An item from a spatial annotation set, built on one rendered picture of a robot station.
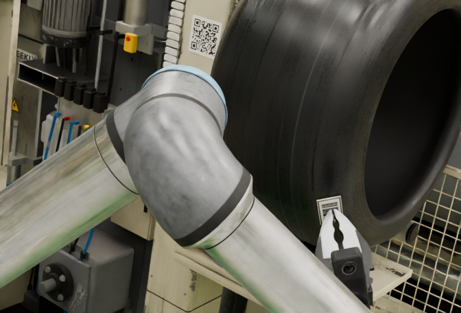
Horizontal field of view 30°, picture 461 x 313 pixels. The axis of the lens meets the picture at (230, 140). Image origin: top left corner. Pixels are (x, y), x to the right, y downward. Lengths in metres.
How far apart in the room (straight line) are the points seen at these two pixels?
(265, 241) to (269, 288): 0.06
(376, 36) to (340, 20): 0.06
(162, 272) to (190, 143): 1.00
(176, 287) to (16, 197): 0.82
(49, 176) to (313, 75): 0.46
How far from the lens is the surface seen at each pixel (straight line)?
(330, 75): 1.35
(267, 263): 0.98
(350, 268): 1.30
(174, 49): 1.79
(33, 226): 1.14
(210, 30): 1.71
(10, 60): 1.74
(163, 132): 0.96
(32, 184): 1.14
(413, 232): 1.80
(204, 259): 1.70
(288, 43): 1.40
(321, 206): 1.43
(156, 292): 1.96
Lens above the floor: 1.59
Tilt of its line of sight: 19 degrees down
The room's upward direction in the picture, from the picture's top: 9 degrees clockwise
